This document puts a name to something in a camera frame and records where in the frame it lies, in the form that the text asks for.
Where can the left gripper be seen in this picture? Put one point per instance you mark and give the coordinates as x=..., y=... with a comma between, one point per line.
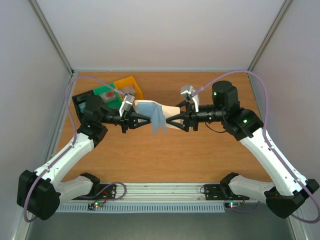
x=131, y=118

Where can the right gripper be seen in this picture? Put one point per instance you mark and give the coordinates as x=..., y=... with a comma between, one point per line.
x=190, y=118

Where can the beige card holder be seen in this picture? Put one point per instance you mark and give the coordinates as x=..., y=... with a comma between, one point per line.
x=158, y=113

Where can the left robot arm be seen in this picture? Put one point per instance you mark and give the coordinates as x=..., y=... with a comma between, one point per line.
x=41, y=192

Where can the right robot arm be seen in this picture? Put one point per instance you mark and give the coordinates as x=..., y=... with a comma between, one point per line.
x=288, y=189

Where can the card in yellow bin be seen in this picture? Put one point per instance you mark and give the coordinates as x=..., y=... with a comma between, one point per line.
x=128, y=90

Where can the red card in green bin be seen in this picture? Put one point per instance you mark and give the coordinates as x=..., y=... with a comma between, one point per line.
x=108, y=96

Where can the teal card in black bin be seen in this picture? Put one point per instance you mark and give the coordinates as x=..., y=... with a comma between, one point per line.
x=81, y=107

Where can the green plastic bin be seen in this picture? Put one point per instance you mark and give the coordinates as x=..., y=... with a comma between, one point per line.
x=114, y=104

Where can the yellow plastic bin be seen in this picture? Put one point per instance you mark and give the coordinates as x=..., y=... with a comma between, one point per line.
x=129, y=81

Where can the black plastic bin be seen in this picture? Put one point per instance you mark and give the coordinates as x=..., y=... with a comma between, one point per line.
x=80, y=98

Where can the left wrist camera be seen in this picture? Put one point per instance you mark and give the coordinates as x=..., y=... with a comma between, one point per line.
x=126, y=104

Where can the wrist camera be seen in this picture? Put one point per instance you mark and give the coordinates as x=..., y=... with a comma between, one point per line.
x=189, y=93
x=126, y=104

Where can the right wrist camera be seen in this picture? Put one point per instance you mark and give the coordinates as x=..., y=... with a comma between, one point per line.
x=189, y=93

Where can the aluminium front rail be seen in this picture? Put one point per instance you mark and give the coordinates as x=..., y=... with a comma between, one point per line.
x=137, y=192

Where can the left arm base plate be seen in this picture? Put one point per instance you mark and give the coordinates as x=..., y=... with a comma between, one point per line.
x=105, y=191

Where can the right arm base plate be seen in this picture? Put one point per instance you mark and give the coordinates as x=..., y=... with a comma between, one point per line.
x=213, y=192

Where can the grey slotted cable duct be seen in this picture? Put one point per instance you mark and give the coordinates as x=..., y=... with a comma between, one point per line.
x=134, y=208

